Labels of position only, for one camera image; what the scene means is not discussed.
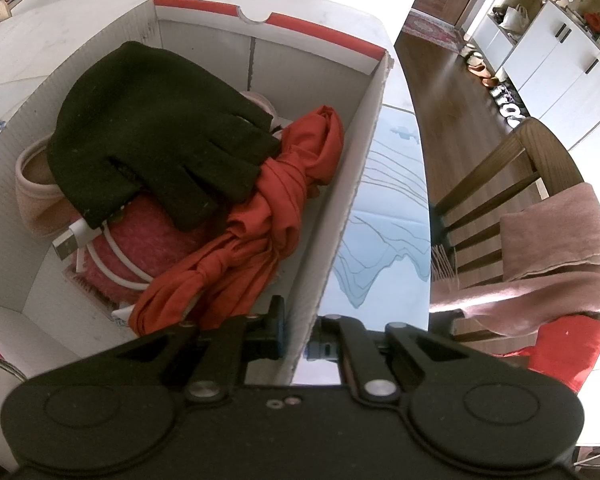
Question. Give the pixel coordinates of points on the red orange cloth scarf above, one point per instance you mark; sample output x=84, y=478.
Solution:
x=225, y=277

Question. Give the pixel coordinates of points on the white cabinet unit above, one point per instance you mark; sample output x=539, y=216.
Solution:
x=555, y=69

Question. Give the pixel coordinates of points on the red patterned rug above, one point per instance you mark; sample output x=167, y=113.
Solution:
x=433, y=30

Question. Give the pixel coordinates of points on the pink fuzzy strawberry plush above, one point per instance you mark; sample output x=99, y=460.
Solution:
x=140, y=246

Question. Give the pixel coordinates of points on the red cushion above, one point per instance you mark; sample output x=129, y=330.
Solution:
x=566, y=349

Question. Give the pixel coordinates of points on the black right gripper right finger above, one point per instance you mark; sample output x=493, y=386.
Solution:
x=323, y=341

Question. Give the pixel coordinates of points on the dark wooden chair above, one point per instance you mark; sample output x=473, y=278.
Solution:
x=465, y=223

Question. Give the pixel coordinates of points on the pink headband with doll face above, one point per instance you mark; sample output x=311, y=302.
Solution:
x=178, y=189

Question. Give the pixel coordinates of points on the white tote bag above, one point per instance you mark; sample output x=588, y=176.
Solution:
x=515, y=20

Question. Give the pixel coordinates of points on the black white shoes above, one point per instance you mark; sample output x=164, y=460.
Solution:
x=509, y=105

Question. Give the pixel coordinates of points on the white red cardboard box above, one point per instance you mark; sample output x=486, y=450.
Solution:
x=49, y=316

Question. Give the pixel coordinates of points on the blue white placemat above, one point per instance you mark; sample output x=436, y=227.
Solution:
x=381, y=273

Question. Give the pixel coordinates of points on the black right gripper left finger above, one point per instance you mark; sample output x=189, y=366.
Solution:
x=265, y=333

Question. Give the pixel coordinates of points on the pink blanket on chair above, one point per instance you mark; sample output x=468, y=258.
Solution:
x=551, y=267

